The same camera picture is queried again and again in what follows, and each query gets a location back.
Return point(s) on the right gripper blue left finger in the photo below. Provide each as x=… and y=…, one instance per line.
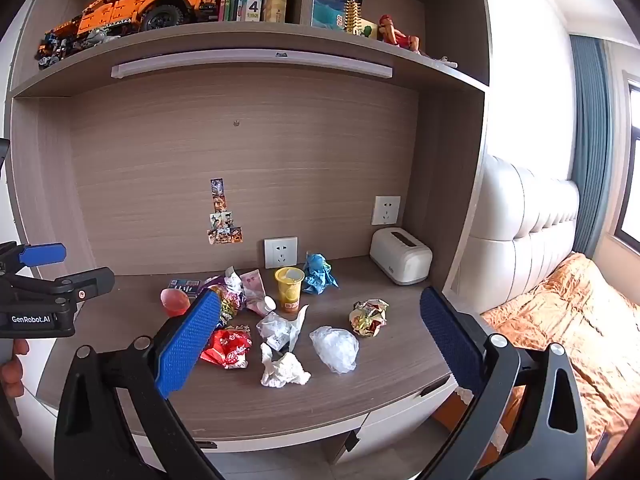
x=179, y=351

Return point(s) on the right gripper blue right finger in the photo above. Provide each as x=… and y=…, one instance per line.
x=453, y=333

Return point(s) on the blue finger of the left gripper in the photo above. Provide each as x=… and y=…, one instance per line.
x=85, y=285
x=42, y=255

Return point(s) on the red snack bag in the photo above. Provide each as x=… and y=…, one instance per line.
x=228, y=347

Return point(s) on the colourful snack bag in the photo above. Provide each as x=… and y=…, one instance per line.
x=229, y=288

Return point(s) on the pink wrapper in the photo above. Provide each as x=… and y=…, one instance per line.
x=256, y=298

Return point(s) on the white paper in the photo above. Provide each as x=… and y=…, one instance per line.
x=281, y=334

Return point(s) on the white tissue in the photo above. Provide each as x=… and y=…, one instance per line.
x=280, y=372

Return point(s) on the gold foil wrapper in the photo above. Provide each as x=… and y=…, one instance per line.
x=368, y=317

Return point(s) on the clear plastic bag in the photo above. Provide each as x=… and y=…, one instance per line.
x=336, y=347

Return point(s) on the blue wrapper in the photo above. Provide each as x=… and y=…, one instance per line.
x=318, y=275

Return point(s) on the person's left hand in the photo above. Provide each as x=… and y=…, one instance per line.
x=12, y=372

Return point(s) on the blue tissue pack box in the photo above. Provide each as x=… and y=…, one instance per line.
x=190, y=287

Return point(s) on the white drawer cabinet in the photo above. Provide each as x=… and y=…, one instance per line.
x=344, y=441

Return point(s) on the white toaster-like box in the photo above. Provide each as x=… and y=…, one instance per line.
x=401, y=256

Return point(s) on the orange bed cover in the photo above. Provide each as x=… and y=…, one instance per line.
x=537, y=300

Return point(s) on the cream padded headboard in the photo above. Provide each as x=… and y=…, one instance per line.
x=524, y=226

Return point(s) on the dark framed window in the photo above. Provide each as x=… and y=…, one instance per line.
x=627, y=223

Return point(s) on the teal curtain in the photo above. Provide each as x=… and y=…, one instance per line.
x=593, y=145

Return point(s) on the orange toy truck model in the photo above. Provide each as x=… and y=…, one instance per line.
x=105, y=20

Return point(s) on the white under-shelf light bar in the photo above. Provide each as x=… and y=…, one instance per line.
x=250, y=56

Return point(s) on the red sitting figurine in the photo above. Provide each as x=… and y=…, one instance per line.
x=390, y=34

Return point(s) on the yellow green small figurine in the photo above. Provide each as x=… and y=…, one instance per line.
x=368, y=29

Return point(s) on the golden pagoda figurine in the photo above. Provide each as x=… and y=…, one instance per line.
x=352, y=17

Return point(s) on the cartoon stickers on wall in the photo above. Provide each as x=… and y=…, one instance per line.
x=222, y=229

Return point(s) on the left white wall socket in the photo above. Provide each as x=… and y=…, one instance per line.
x=280, y=252

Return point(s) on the white wall socket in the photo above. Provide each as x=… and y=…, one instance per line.
x=385, y=210
x=280, y=252

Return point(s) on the right white wall socket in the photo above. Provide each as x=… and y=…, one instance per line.
x=385, y=210

